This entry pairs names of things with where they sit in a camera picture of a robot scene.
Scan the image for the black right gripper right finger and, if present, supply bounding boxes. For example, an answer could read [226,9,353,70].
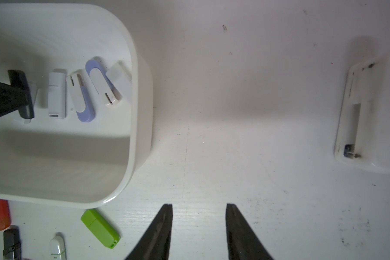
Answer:
[225,204,273,260]

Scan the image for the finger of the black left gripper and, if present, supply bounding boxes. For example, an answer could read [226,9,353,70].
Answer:
[0,70,35,119]

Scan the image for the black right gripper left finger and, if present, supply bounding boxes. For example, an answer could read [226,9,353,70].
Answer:
[126,204,173,260]

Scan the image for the lilac white usb drive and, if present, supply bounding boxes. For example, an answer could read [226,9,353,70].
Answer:
[66,73,95,123]

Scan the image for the white storage box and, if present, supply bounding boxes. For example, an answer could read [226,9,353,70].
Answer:
[0,3,153,209]

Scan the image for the lilac white swivel usb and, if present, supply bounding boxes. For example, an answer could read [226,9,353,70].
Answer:
[85,59,119,107]

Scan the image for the white usb drive green stripe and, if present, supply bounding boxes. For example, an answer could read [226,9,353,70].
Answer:
[49,235,66,260]

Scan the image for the red usb stick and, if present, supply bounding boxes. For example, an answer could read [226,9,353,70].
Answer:
[0,199,11,231]

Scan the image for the dark grey usb drive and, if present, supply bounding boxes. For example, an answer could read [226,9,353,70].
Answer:
[3,228,22,260]

